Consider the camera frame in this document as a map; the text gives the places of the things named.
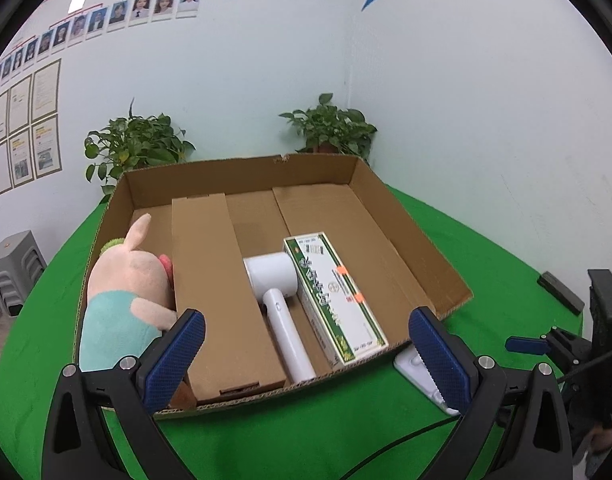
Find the row of portrait photos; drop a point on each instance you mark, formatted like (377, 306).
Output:
(138, 7)

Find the white hair dryer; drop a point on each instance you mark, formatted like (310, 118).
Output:
(281, 310)

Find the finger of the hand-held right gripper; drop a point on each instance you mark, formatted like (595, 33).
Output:
(526, 345)

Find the green and white carton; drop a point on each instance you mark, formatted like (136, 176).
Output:
(336, 300)

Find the potted green plant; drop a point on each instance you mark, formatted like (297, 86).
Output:
(331, 127)
(135, 145)

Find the black rectangular block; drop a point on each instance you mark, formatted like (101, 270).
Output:
(561, 291)

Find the brown cardboard box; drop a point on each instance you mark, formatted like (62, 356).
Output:
(210, 285)

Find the grey stool stack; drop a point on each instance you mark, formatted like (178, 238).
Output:
(15, 265)

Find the pink and teal plush toy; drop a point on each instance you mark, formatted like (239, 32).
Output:
(120, 300)

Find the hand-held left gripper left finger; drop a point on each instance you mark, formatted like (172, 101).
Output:
(173, 355)

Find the framed wall documents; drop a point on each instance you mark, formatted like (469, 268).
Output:
(45, 145)

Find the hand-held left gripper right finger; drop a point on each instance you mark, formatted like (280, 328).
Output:
(441, 360)

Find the person's right hand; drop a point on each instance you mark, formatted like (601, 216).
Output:
(606, 437)

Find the white flat device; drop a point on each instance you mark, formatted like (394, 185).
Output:
(411, 362)

